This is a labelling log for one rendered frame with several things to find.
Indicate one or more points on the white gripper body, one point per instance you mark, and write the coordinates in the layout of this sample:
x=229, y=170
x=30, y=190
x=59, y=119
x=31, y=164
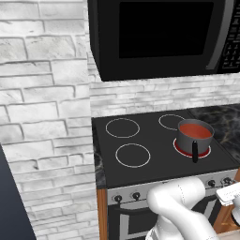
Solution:
x=229, y=193

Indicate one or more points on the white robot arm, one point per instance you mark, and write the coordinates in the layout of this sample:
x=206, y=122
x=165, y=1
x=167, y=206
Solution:
x=175, y=200

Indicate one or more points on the black stove knob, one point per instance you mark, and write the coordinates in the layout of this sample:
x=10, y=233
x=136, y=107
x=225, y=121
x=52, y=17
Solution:
x=211, y=183
x=118, y=198
x=227, y=180
x=136, y=196

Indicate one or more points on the red marinara sauce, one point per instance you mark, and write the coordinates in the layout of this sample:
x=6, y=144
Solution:
x=196, y=130

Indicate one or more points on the black and steel stove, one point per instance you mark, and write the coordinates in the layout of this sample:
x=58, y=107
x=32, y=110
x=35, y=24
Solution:
x=156, y=156

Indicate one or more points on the brown wooden cupboard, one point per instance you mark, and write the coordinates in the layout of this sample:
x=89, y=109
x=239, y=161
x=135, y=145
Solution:
x=225, y=218
x=102, y=215

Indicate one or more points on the steel oven door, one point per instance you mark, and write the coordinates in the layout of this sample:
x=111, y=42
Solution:
x=134, y=223

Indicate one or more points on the black microwave oven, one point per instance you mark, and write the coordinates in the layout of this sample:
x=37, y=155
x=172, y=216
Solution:
x=165, y=28

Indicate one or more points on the dark fridge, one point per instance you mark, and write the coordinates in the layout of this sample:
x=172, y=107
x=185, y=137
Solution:
x=14, y=206

